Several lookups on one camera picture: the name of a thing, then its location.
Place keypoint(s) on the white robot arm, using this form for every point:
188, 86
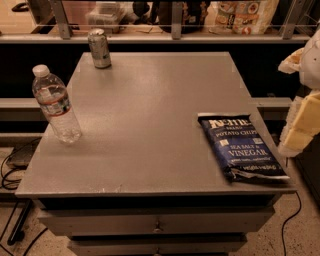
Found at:
309, 76

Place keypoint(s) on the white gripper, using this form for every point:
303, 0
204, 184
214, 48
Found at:
310, 65

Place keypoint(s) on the metal shelf rail frame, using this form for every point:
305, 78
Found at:
64, 21

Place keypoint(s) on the clear plastic water bottle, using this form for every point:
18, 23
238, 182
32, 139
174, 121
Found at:
53, 99

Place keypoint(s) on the drawer with knob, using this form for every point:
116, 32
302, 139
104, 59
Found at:
154, 221
158, 246

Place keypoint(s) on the white snack bag on shelf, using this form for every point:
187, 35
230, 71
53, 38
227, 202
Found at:
247, 17

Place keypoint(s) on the upper drawer with knob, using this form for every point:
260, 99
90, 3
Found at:
154, 221

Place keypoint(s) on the blue Kettle chip bag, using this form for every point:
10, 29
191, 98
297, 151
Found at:
240, 151

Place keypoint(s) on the dark bag on shelf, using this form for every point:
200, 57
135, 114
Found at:
194, 13

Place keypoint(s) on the lower drawer with knob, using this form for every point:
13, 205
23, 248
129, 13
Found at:
158, 246

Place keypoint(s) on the clear plastic container on shelf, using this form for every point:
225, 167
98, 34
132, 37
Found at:
107, 16

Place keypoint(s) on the grey drawer cabinet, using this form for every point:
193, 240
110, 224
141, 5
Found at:
141, 145

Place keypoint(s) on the black power adapter box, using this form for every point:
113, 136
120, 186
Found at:
21, 157

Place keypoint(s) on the silver green 7up can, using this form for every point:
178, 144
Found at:
99, 48

